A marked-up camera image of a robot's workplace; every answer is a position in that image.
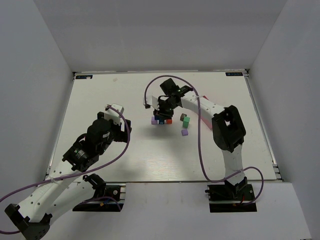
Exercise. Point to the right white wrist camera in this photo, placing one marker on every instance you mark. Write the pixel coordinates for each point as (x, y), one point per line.
(151, 101)

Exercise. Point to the pink plastic box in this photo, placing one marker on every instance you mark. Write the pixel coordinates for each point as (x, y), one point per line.
(208, 123)

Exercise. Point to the large lilac wood block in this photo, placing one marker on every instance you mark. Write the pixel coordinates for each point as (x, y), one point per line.
(154, 121)

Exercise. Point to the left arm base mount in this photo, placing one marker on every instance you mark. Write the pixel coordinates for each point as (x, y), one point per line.
(106, 197)

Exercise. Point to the red orange wood cube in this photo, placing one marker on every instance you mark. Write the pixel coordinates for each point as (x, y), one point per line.
(169, 121)

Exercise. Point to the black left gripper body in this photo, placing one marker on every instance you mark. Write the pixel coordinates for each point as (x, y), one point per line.
(124, 130)

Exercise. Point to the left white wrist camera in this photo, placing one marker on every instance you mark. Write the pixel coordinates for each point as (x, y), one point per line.
(111, 113)

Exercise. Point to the left blue table label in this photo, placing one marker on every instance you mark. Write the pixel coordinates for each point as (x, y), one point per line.
(83, 77)

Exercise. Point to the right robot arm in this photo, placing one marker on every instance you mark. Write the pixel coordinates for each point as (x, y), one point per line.
(227, 127)

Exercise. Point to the brown window wood block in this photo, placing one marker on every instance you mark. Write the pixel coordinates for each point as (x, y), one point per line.
(182, 117)

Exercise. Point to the dark blue wood block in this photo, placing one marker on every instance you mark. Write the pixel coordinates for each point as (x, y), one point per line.
(162, 117)

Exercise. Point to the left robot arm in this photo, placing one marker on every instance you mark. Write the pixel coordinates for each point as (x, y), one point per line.
(73, 181)

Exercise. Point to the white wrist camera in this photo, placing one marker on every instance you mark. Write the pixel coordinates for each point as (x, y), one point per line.
(151, 101)
(111, 113)

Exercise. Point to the blue table label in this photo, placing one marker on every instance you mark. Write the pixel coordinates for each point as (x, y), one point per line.
(233, 74)
(83, 77)

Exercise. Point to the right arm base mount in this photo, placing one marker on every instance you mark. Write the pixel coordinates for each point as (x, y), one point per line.
(221, 200)

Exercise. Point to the green hospital wood block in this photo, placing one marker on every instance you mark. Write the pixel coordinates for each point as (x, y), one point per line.
(186, 122)

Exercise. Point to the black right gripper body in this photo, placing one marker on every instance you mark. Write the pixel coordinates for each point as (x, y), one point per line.
(162, 112)

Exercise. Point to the small lilac wood block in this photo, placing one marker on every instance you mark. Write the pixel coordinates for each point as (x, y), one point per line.
(184, 132)

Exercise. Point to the right blue table label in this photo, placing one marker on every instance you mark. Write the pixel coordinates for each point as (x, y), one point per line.
(233, 74)

